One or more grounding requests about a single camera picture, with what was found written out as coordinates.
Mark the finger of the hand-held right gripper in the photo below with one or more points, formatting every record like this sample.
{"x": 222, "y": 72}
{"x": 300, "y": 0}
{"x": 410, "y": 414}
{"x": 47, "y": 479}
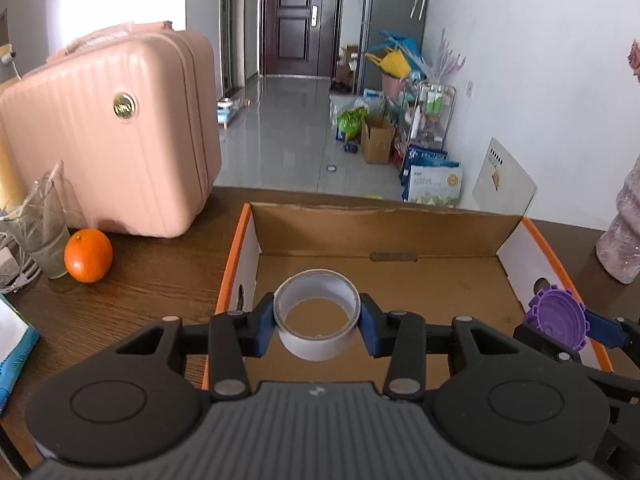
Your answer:
{"x": 602, "y": 327}
{"x": 532, "y": 335}

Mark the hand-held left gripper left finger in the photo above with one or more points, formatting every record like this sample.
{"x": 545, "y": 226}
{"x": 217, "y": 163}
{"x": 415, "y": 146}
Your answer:
{"x": 266, "y": 327}

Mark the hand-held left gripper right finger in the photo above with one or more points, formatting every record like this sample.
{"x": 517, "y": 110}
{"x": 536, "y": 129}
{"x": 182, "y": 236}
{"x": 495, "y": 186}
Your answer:
{"x": 369, "y": 327}

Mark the purple ribbed cap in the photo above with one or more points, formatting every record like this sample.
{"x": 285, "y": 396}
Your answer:
{"x": 555, "y": 317}

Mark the white tape roll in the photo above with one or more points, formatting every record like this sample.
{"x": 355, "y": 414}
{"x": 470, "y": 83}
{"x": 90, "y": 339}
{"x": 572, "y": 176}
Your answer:
{"x": 320, "y": 347}

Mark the cardboard box with orange rim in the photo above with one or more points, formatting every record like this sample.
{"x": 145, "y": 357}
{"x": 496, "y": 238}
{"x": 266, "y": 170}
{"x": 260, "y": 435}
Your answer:
{"x": 400, "y": 280}

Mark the pink textured vase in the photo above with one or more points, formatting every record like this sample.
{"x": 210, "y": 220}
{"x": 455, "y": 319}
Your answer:
{"x": 625, "y": 240}

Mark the white cardboard board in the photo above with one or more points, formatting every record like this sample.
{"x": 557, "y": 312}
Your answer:
{"x": 502, "y": 185}

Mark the white blue printed carton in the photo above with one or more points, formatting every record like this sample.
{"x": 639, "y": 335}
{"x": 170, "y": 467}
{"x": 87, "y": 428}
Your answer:
{"x": 435, "y": 187}

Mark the dark blue carton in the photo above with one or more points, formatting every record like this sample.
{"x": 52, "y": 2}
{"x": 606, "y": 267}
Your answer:
{"x": 422, "y": 155}

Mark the dark shoes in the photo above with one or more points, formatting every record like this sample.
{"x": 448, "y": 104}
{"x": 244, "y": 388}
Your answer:
{"x": 351, "y": 147}

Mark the small open cardboard box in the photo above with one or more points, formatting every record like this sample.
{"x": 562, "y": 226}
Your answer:
{"x": 377, "y": 142}

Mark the orange fruit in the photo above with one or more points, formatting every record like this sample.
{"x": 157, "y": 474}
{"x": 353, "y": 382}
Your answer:
{"x": 88, "y": 256}

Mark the green plastic bag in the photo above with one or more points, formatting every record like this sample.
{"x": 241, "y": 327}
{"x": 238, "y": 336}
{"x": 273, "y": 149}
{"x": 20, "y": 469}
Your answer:
{"x": 351, "y": 121}

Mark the blue pet feeder stand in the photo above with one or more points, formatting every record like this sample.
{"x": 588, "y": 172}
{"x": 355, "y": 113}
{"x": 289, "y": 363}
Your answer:
{"x": 226, "y": 110}

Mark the pink hard-shell suitcase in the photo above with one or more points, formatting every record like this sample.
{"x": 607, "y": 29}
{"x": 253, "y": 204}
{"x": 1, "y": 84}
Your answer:
{"x": 100, "y": 160}

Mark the pink plastic bucket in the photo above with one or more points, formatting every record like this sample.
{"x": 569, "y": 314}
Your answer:
{"x": 394, "y": 87}

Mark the blue white packet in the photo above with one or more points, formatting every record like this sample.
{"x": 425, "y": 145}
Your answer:
{"x": 12, "y": 360}

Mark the stacked cardboard boxes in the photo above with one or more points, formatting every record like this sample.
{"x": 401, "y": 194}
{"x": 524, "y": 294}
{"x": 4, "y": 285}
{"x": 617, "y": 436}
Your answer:
{"x": 347, "y": 65}

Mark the dried pink rose bouquet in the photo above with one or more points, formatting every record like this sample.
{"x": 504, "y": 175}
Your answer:
{"x": 635, "y": 60}

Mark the pale purple decorative branches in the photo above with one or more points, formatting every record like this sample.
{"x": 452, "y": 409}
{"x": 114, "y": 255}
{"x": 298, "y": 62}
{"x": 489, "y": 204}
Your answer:
{"x": 450, "y": 57}

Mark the blue plastic stool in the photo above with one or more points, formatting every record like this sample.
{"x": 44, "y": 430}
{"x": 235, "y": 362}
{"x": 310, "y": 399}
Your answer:
{"x": 400, "y": 42}

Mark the dark brown entrance door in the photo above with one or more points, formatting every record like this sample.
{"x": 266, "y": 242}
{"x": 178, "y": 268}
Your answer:
{"x": 300, "y": 35}

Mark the grey refrigerator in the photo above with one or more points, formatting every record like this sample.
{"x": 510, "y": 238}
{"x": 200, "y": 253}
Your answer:
{"x": 390, "y": 10}

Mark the grey interior door frame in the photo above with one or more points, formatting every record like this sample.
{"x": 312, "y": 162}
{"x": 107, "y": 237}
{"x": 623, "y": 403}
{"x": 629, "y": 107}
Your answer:
{"x": 232, "y": 30}

